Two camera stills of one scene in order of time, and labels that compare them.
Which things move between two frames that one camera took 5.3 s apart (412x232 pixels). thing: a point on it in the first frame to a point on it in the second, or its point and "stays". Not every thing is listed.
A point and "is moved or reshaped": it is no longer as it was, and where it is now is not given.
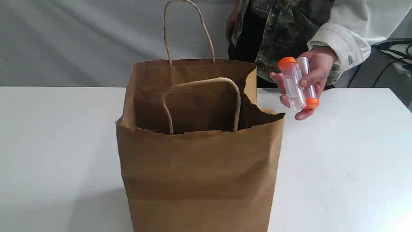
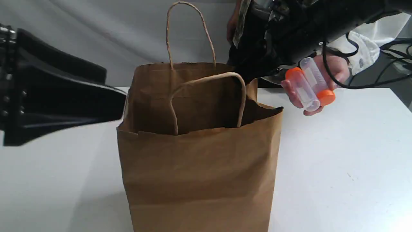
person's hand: x=321 y=59 to x=338 y=66
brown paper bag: x=199 y=153 stays
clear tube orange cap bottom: x=312 y=100 to x=326 y=97
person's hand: x=230 y=23 stays
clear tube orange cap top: x=288 y=66 is moved or reshaped
